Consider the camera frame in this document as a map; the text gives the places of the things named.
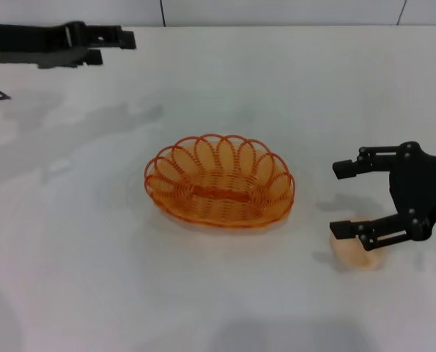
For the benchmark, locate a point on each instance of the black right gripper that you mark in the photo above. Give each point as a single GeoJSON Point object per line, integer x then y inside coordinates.
{"type": "Point", "coordinates": [419, 187]}

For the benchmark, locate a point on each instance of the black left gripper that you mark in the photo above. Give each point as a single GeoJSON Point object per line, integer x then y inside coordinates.
{"type": "Point", "coordinates": [30, 38]}

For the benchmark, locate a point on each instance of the round beige bread bun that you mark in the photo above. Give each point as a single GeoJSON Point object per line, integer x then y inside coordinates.
{"type": "Point", "coordinates": [349, 254]}

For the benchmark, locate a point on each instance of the orange woven plastic basket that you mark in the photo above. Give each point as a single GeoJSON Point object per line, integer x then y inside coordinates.
{"type": "Point", "coordinates": [221, 205]}

